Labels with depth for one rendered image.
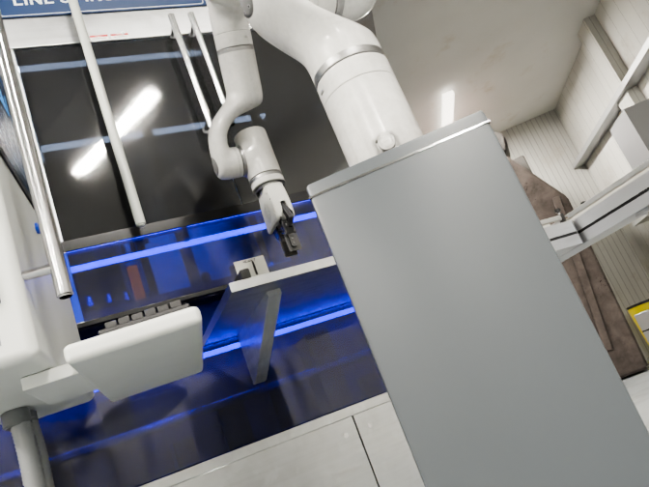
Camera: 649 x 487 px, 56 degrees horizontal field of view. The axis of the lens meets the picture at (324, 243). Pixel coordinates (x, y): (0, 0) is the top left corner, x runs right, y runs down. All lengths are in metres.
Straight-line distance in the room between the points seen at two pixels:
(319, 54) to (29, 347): 0.60
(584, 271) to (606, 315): 0.49
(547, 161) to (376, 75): 8.07
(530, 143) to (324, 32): 8.12
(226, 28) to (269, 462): 1.02
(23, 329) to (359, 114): 0.57
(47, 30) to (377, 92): 1.25
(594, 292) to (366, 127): 6.07
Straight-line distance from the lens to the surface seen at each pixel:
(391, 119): 0.89
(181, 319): 0.94
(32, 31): 1.97
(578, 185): 8.91
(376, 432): 1.62
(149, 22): 2.02
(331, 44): 0.96
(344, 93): 0.92
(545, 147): 9.03
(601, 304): 6.86
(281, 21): 1.00
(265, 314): 1.29
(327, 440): 1.57
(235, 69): 1.51
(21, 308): 0.98
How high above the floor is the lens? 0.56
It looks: 16 degrees up
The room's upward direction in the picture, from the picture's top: 22 degrees counter-clockwise
